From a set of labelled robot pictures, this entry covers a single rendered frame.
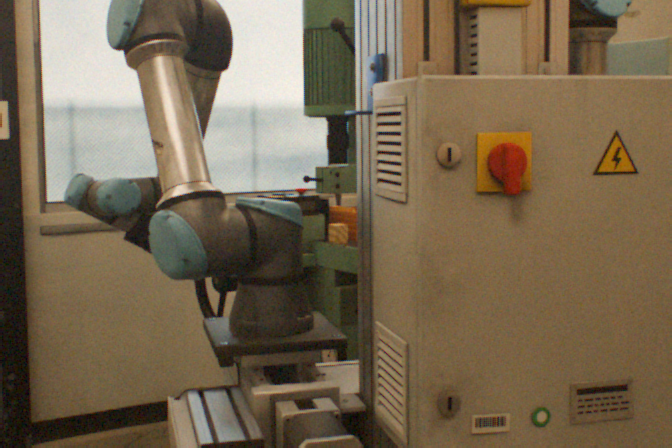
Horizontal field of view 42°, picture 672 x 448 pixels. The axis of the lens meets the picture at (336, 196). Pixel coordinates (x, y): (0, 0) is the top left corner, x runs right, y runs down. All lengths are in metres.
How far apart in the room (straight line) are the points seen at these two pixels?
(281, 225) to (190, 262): 0.18
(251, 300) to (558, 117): 0.69
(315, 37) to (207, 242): 0.92
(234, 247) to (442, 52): 0.48
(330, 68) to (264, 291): 0.84
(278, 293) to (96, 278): 1.99
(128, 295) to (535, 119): 2.62
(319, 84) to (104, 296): 1.56
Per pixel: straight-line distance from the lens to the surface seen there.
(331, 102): 2.21
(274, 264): 1.51
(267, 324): 1.52
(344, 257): 2.02
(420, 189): 1.02
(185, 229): 1.43
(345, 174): 2.27
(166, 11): 1.60
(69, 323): 3.47
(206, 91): 1.73
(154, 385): 3.62
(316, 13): 2.24
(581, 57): 1.56
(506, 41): 1.23
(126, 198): 1.79
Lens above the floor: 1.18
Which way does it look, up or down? 5 degrees down
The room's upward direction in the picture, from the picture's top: 1 degrees counter-clockwise
